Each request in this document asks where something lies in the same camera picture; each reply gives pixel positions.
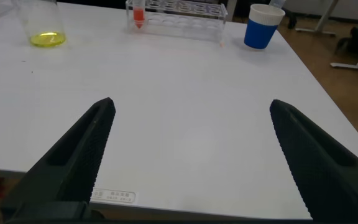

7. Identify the white table label sticker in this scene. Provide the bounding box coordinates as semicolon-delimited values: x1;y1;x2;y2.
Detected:
91;188;137;205

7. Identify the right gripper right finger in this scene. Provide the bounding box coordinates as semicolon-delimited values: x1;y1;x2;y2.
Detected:
268;98;358;222

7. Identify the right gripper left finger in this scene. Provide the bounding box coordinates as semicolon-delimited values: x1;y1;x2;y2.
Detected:
0;96;117;220

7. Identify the clear glass beaker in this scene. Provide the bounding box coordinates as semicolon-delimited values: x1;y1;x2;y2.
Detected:
17;0;67;49

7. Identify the red pigment test tube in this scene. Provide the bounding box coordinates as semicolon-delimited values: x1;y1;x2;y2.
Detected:
132;0;146;29

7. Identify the white standing desk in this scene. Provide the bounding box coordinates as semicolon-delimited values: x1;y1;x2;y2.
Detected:
294;0;358;73
225;0;239;22

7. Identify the blue white paper cup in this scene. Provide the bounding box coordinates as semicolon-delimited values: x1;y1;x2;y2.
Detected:
243;3;287;50

